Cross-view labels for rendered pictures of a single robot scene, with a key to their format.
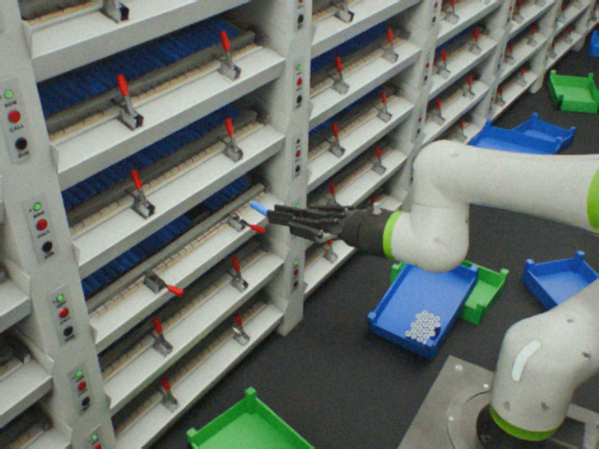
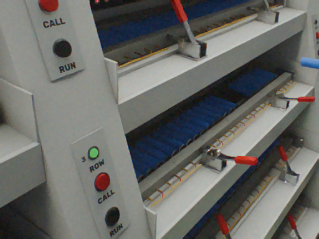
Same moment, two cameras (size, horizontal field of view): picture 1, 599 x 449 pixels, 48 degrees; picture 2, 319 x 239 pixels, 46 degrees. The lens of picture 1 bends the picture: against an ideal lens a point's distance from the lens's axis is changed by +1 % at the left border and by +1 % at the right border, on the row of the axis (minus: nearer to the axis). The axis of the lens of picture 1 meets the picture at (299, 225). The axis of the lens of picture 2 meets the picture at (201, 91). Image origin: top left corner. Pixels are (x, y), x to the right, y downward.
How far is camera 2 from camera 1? 0.85 m
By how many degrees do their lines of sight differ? 19
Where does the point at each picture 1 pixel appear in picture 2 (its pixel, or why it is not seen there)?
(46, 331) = (75, 215)
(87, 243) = (128, 83)
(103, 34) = not seen: outside the picture
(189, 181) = (233, 36)
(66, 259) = (98, 86)
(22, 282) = (23, 114)
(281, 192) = (308, 76)
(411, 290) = not seen: outside the picture
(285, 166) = (310, 45)
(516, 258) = not seen: outside the picture
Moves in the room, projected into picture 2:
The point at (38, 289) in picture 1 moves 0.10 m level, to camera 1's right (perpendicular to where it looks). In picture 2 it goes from (54, 130) to (158, 112)
